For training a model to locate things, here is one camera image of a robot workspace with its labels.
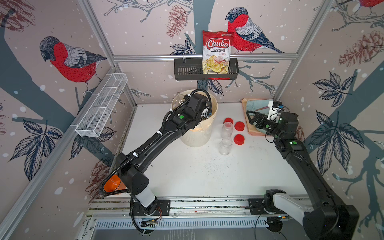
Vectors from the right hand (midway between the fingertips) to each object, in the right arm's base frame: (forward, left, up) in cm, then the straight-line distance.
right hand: (251, 112), depth 76 cm
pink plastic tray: (+8, -9, -27) cm, 29 cm away
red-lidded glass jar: (-4, +10, -32) cm, 34 cm away
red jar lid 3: (+1, +1, -29) cm, 29 cm away
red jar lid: (+18, +6, -29) cm, 34 cm away
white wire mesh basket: (-10, +79, +2) cm, 80 cm away
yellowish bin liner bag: (-7, +25, -2) cm, 26 cm away
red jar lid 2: (+11, -1, -27) cm, 29 cm away
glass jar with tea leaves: (+3, +9, -23) cm, 25 cm away
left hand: (+3, +34, +9) cm, 35 cm away
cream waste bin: (-6, +26, -16) cm, 31 cm away
